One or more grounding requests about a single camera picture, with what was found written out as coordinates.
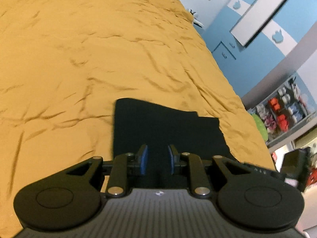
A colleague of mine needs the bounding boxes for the blue white wardrobe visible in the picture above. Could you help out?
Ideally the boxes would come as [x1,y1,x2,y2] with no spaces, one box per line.
[170,0,317,100]

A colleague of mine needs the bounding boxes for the black pants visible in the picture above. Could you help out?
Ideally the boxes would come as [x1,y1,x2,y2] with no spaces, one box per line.
[113,98,234,189]

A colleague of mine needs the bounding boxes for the shelf with colourful items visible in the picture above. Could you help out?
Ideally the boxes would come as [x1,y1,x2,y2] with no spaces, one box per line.
[248,73,316,148]

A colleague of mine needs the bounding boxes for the mustard yellow bed sheet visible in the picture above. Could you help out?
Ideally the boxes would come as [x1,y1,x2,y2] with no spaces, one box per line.
[1,0,274,237]

